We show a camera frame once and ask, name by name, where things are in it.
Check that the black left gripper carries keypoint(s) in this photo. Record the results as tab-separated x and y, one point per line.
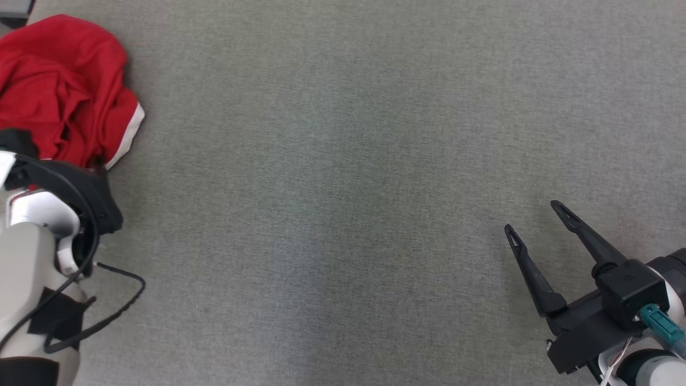
99	201

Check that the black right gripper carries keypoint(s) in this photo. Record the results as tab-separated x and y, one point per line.
581	335

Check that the red shorts with white stripe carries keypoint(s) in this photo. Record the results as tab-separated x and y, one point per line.
59	80

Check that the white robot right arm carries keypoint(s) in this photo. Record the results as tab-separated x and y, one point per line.
659	372

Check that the grey wheeled cart base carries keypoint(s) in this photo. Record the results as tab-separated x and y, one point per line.
13	8

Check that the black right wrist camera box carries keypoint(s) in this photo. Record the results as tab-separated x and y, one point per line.
629	289

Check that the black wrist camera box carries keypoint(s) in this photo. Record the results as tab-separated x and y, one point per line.
629	289
16	142

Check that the teal right camera connector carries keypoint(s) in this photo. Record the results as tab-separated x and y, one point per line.
656	321

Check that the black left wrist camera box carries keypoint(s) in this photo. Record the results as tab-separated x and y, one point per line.
16	142

